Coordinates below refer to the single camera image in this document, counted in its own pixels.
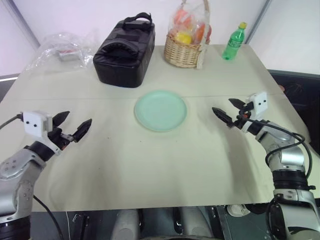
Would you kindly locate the small red grey box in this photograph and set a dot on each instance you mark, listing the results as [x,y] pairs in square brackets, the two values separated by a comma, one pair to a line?
[68,55]

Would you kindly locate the white tape roll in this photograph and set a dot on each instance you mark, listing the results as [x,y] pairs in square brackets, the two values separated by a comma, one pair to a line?
[238,210]

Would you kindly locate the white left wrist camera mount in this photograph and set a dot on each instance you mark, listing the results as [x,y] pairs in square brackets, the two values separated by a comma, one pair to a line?
[33,122]

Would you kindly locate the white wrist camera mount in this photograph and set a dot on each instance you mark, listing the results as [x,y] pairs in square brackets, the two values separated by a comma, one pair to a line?
[260,102]
[33,122]

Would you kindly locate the yellow lemon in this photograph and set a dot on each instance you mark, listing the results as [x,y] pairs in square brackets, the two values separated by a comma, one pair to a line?
[183,38]

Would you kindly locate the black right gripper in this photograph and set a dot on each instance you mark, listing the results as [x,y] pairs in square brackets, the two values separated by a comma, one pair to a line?
[244,117]

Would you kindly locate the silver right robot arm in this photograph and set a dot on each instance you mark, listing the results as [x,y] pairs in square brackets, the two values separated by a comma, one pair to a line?
[290,157]

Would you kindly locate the mint green round plate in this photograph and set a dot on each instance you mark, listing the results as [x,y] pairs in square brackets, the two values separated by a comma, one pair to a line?
[161,111]

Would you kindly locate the clear plastic bag of vegetables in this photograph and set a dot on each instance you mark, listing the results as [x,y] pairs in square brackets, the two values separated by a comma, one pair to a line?
[186,15]

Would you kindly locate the green plastic bottle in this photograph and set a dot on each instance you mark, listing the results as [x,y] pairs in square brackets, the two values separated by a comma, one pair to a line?
[233,43]

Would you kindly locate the grey rounded robot leg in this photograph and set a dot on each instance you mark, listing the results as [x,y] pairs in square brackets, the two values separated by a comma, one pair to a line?
[125,223]
[193,222]

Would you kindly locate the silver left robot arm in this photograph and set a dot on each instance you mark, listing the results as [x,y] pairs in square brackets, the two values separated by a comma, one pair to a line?
[17,170]

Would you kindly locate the crumpled clear plastic bag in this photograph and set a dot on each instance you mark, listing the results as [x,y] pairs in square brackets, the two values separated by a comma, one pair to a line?
[47,47]

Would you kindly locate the black padded carry bag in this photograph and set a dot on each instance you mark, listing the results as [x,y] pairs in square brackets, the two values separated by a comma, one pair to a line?
[122,65]

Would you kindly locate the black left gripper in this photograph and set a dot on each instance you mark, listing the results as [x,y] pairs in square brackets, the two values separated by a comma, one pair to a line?
[57,138]

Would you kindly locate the cream white tablecloth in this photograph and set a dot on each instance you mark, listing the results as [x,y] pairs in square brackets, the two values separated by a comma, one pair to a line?
[160,162]

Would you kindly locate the woven wicker basket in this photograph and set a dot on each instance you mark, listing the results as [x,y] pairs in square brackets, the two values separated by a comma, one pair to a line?
[181,55]

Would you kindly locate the black side cabinet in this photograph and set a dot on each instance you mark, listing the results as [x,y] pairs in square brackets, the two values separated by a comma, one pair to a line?
[297,92]

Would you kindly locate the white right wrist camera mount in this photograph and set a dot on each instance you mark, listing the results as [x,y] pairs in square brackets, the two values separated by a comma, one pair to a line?
[260,102]

